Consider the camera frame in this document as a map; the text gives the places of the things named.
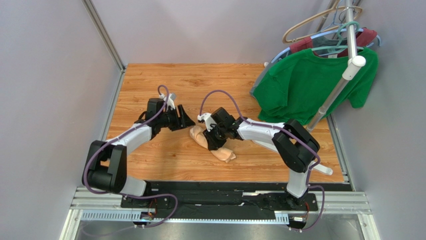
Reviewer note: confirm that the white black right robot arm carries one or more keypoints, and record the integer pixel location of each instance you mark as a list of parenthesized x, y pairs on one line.
[(295, 145)]

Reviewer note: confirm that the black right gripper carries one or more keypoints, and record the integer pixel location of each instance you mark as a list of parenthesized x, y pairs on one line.
[(215, 133)]

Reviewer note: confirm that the beige cloth napkin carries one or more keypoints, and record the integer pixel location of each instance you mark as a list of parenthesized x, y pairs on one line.
[(223, 154)]

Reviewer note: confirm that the aluminium frame rail left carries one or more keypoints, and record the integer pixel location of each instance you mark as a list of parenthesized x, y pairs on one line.
[(96, 19)]

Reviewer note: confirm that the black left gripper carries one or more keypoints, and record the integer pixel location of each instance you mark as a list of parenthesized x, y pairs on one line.
[(184, 121)]

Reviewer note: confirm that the aluminium front rail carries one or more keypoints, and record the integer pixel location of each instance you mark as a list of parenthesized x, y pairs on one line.
[(344, 214)]

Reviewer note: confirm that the green t-shirt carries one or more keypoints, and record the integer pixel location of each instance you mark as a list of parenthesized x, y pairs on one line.
[(296, 88)]

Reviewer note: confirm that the light blue hanger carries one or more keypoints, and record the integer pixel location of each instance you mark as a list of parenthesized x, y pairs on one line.
[(364, 38)]

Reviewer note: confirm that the teal plastic hanger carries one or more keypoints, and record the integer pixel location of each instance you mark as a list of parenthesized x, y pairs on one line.
[(343, 38)]

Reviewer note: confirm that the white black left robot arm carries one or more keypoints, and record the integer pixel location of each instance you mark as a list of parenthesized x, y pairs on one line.
[(105, 170)]

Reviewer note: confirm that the silver white clothes rack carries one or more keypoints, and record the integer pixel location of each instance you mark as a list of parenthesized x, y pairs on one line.
[(337, 12)]

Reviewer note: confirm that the red garment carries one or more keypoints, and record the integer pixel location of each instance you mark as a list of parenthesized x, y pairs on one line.
[(308, 53)]

